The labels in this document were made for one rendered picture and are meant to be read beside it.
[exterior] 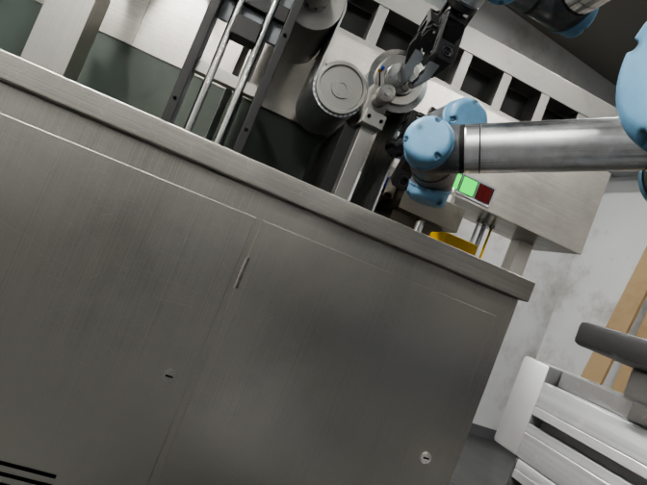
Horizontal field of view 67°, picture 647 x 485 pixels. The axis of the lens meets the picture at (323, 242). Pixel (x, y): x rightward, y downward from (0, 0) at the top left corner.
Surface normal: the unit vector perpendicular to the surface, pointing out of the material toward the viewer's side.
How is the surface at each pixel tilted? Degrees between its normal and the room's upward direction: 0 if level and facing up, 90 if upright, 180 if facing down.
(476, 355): 90
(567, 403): 90
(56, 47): 90
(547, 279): 90
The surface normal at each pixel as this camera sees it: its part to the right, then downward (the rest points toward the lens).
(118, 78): 0.22, 0.04
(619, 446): -0.86, -0.36
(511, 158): -0.26, 0.56
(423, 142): -0.29, -0.16
